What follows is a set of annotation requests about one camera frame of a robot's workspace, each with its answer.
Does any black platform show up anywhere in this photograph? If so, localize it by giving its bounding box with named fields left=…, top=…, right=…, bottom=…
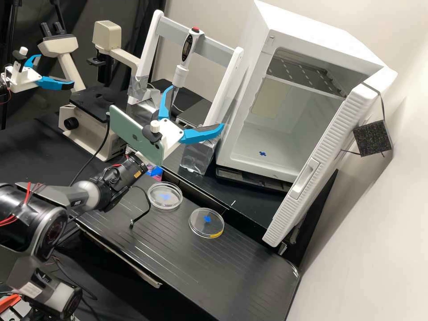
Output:
left=75, top=173, right=300, bottom=321
left=147, top=79, right=214, bottom=129
left=160, top=144, right=290, bottom=243

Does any white incubator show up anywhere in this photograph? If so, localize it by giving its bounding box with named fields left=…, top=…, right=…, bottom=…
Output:
left=215, top=0, right=399, bottom=184

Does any petri dish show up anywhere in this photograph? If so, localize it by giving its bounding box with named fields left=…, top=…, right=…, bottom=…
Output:
left=147, top=181, right=183, bottom=210

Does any black cable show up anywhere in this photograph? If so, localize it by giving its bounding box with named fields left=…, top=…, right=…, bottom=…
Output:
left=68, top=113, right=111, bottom=187
left=128, top=185, right=152, bottom=230

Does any pipette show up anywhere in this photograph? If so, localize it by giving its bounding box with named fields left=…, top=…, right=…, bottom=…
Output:
left=171, top=26, right=205, bottom=113

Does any incubator door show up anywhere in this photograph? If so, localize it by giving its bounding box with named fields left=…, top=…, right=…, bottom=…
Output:
left=262, top=82, right=394, bottom=248

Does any black tray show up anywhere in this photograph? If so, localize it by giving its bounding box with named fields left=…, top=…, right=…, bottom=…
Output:
left=215, top=166, right=291, bottom=194

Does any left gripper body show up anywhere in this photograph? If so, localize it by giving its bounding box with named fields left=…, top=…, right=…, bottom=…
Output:
left=5, top=63, right=43, bottom=93

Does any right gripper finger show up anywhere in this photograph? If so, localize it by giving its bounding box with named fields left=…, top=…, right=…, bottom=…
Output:
left=157, top=85, right=177, bottom=121
left=179, top=122, right=226, bottom=145

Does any right wrist camera phone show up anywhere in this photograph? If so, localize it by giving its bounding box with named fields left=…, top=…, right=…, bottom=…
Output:
left=109, top=104, right=165, bottom=167

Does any left phone holder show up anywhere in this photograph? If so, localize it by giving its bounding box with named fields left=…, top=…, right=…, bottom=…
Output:
left=12, top=46, right=29, bottom=74

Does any petri dish lid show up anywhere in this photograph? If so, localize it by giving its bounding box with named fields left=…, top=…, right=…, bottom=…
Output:
left=188, top=207, right=225, bottom=239

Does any cream microscope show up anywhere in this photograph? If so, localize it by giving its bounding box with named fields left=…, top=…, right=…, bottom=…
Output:
left=37, top=20, right=143, bottom=162

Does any white pipette stand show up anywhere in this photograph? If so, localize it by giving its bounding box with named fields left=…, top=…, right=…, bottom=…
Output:
left=127, top=9, right=245, bottom=175

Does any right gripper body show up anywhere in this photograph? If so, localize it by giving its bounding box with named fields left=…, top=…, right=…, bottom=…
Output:
left=160, top=117, right=185, bottom=158

